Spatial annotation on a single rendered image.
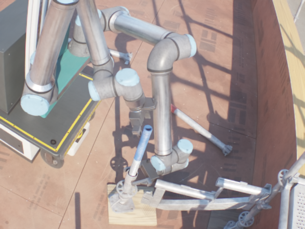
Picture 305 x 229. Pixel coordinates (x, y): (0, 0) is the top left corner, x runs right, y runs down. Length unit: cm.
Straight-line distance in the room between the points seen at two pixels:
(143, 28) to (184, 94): 125
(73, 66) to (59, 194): 81
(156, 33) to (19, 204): 133
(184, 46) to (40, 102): 70
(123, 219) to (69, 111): 75
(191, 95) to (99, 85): 157
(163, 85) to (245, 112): 160
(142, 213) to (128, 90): 95
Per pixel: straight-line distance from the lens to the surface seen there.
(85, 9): 142
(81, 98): 229
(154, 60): 159
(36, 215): 215
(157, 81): 163
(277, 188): 186
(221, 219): 237
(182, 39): 166
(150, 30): 180
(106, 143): 249
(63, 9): 126
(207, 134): 270
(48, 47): 137
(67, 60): 209
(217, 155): 267
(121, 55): 311
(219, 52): 366
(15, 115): 219
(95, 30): 149
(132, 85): 150
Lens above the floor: 197
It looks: 45 degrees down
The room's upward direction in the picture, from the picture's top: 17 degrees clockwise
